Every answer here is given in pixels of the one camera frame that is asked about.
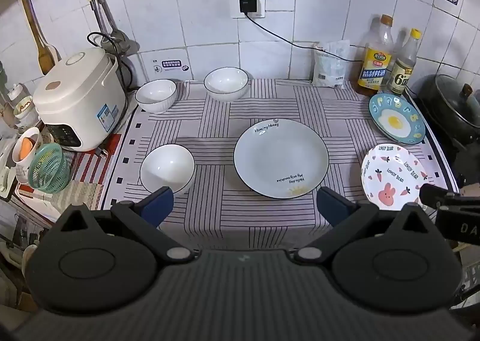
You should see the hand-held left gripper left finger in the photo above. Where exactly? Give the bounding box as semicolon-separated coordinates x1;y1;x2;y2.
50;187;196;263

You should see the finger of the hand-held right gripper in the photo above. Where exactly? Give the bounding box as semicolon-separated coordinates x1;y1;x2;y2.
419;184;480;210

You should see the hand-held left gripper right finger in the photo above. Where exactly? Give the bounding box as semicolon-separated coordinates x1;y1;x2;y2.
293;187;432;265

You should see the smooth white bowl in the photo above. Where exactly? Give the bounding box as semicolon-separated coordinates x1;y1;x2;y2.
139;144;196;196
203;67;250;102

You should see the large white plate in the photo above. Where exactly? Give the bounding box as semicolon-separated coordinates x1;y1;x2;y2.
233;118;330;199

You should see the blue fried egg plate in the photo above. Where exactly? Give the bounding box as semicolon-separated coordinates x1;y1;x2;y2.
368;94;426;145

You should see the black gas stove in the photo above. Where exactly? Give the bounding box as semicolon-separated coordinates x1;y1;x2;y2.
407;88;480;192

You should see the red striped cloth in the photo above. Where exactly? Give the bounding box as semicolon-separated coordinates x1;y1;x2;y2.
11;133;122;222

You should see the glass wok lid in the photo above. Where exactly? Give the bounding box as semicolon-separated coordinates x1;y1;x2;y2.
435;75;480;133

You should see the black wok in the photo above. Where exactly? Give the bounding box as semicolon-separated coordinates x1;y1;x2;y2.
416;75;480;147

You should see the striped tablecloth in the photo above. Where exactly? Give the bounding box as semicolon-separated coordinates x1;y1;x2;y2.
99;79;460;242

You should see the ribbed white bowl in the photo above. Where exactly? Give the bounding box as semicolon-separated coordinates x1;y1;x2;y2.
135;79;178;114

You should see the green plastic basket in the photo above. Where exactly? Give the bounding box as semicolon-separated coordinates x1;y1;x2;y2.
28;143;71;193

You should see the vinegar bottle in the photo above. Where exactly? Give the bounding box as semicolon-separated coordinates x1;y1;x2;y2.
388;28;419;96

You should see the white rice cooker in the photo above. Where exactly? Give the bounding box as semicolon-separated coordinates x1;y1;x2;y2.
33;48;128;152

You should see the white salt bag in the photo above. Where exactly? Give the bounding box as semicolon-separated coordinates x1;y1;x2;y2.
312;40;351;88

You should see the cooking oil bottle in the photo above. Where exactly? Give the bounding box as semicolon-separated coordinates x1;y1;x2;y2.
355;15;394;97

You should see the white mug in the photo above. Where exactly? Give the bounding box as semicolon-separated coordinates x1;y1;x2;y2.
11;127;43;184

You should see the metal ladle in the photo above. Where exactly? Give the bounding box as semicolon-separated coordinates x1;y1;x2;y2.
90;0;131;57

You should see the metal spoon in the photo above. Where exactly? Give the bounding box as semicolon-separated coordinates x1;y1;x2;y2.
87;0;124;45

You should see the wooden spatula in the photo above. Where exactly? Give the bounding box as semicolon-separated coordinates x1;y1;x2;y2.
20;0;58;75

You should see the wide wall sticker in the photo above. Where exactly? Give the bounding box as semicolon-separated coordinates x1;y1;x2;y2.
152;59;192;74

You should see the black rice cooker cable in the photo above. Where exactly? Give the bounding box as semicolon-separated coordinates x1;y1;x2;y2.
87;31;134;91

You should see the black adapter cable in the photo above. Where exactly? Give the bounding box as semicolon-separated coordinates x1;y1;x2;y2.
244;12;358;63

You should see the white wall outlet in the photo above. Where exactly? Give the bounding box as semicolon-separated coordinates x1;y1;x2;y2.
229;0;267;19

